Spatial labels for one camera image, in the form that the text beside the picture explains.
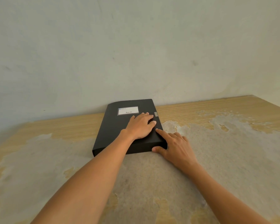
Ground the person's right hand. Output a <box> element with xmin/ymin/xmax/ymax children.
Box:
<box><xmin>152</xmin><ymin>129</ymin><xmax>199</xmax><ymax>172</ymax></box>

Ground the person's left hand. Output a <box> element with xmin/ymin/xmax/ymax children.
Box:
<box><xmin>121</xmin><ymin>112</ymin><xmax>157</xmax><ymax>141</ymax></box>

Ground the black file box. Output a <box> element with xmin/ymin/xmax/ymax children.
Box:
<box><xmin>92</xmin><ymin>99</ymin><xmax>168</xmax><ymax>157</ymax></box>

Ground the person's left forearm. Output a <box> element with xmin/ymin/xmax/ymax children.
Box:
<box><xmin>31</xmin><ymin>129</ymin><xmax>134</xmax><ymax>224</ymax></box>

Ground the person's right forearm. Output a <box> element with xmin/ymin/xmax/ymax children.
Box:
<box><xmin>181</xmin><ymin>161</ymin><xmax>271</xmax><ymax>224</ymax></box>

